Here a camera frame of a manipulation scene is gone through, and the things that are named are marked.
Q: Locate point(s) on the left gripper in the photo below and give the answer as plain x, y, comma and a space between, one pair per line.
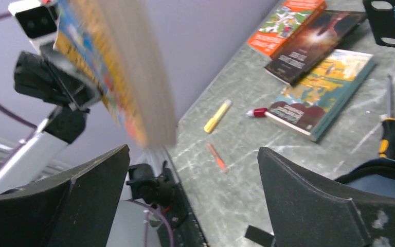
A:
52, 78

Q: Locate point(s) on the blue student backpack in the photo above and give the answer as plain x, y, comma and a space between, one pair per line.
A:
375, 176

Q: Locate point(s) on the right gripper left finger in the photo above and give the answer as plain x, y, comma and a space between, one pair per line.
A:
73, 208

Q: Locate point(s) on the dark three days book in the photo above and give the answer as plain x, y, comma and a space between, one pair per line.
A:
312, 44

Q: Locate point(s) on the orange green treehouse book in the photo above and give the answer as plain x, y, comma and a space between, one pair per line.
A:
281, 27

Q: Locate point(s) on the orange blue treehouse book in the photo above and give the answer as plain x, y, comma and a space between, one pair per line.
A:
113, 43

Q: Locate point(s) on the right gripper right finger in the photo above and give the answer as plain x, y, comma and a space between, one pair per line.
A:
307, 209

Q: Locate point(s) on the yellow teal paperback book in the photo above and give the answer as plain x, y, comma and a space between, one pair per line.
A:
310, 106

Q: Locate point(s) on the yellow black screwdriver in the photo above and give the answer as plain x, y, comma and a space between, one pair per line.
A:
387, 142

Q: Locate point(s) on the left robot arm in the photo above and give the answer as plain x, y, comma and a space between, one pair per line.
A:
60, 129

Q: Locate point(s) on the red white glue stick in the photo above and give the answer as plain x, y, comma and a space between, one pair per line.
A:
257, 113

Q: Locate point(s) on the yellow highlighter marker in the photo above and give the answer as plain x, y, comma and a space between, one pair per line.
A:
215, 119

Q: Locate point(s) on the grey network switch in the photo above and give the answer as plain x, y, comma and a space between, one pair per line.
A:
382, 22

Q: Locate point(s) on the orange pen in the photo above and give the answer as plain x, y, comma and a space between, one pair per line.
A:
217, 158

